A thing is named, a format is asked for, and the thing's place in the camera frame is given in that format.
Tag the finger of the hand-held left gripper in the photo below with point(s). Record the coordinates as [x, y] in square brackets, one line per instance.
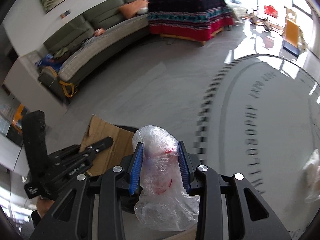
[100, 146]

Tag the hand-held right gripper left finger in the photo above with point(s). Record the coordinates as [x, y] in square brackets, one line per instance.
[136, 170]

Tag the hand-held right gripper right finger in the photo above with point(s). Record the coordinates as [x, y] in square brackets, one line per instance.
[184, 170]

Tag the brown cardboard box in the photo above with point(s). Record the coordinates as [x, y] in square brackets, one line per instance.
[105, 132]

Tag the clear plastic bag red print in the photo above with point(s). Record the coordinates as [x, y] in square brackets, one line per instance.
[160, 155]

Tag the person's left forearm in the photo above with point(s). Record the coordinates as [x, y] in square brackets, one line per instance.
[45, 206]

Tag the orange flat box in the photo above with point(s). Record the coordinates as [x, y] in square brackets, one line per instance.
[18, 117]

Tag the blue bag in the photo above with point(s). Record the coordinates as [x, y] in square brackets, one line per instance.
[48, 62]

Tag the green cloth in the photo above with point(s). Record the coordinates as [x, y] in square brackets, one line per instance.
[60, 53]

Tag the grey green sofa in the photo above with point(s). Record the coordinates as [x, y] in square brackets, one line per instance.
[100, 42]

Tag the small orange toy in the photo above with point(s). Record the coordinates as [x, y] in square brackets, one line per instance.
[100, 31]

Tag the white crumpled paper towel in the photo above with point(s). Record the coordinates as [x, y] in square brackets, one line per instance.
[312, 175]

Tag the wooden low table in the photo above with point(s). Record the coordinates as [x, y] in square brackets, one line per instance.
[180, 37]

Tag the orange cushion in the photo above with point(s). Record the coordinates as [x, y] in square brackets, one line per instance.
[131, 8]

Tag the patterned red and navy blanket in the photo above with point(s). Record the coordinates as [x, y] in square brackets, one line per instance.
[185, 15]

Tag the yellow children's slide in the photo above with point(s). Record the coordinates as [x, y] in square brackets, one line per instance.
[291, 35]

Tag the red toy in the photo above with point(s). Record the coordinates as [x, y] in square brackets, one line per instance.
[271, 11]

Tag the wall socket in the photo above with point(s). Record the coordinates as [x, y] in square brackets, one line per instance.
[65, 13]

